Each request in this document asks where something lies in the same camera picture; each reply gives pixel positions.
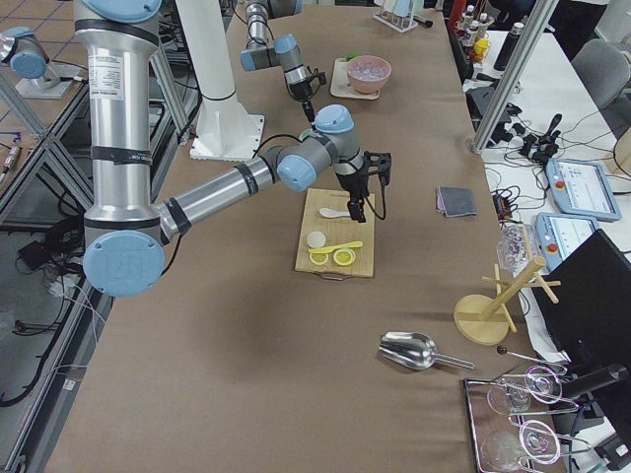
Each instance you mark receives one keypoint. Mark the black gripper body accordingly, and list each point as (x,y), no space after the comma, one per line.
(300,91)
(352,184)

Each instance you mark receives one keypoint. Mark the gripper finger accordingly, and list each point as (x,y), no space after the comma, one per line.
(309,111)
(356,210)

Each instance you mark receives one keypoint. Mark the white ceramic spoon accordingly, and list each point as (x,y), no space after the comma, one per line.
(332,213)

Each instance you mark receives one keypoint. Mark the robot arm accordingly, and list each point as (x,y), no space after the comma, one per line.
(263,50)
(125,231)

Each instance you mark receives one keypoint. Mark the pile of ice cubes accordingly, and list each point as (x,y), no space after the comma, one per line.
(368,68)

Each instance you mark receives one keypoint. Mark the pink bowl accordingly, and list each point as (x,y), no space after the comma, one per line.
(367,87)

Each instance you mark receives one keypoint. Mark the metal ice scoop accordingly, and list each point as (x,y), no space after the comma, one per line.
(417,351)

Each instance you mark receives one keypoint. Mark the beige rectangular tray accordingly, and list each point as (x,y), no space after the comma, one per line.
(339,86)

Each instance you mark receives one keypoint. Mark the yellow plastic knife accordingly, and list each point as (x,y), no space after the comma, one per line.
(332,248)

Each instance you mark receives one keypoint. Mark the white steamed bun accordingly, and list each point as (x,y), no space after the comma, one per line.
(316,239)

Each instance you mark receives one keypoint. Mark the lemon slice near bun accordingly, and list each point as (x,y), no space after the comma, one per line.
(318,259)

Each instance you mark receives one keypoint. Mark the grey folded cloth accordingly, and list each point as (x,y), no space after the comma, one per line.
(455,202)

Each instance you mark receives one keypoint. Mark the clear glass jar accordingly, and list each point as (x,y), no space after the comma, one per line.
(517,246)

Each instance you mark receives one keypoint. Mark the wooden cup tree stand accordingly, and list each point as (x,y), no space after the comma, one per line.
(487,321)

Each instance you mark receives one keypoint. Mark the teach pendant lower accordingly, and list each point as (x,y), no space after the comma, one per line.
(560,234)

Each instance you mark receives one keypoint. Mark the teach pendant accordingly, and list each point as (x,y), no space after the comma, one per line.
(560,234)
(581,188)

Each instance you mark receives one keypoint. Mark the teach pendant upper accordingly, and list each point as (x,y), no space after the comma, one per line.
(581,188)

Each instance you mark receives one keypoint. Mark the black water bottle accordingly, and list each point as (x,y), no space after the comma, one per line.
(508,46)

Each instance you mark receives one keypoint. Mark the black monitor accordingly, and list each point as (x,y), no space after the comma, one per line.
(591,320)

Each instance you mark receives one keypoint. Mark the grey office chair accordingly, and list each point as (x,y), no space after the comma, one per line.
(604,70)

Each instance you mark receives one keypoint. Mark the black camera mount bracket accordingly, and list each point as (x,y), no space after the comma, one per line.
(379,164)

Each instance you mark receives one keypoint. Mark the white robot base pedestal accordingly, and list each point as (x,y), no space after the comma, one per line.
(224,130)

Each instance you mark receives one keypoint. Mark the wire glass rack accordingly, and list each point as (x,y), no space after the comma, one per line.
(510,421)

